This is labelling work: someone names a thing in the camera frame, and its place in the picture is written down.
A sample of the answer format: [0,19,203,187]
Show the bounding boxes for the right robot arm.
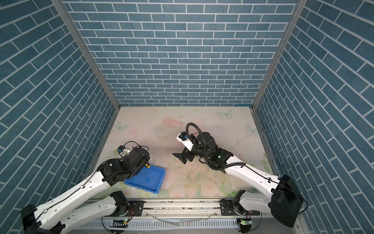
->
[173,132,306,228]

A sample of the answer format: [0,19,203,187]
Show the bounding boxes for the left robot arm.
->
[20,146,150,234]

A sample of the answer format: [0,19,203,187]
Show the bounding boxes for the blue plastic bin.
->
[124,166,166,194]

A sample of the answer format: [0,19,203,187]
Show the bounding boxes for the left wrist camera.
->
[117,145,131,157]

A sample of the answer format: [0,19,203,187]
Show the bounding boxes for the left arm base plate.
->
[107,200,145,217]

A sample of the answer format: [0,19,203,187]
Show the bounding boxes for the aluminium front rail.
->
[72,197,304,223]

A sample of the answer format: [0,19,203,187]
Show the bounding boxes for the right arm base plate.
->
[219,199,261,216]

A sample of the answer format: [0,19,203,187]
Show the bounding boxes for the white cable on rail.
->
[145,211,217,227]

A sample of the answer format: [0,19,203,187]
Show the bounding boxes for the left aluminium corner post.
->
[51,0,120,111]

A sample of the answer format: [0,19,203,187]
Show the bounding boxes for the aluminium corner post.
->
[252,0,307,111]
[51,0,120,111]

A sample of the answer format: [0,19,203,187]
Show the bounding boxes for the right aluminium corner post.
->
[252,0,307,111]

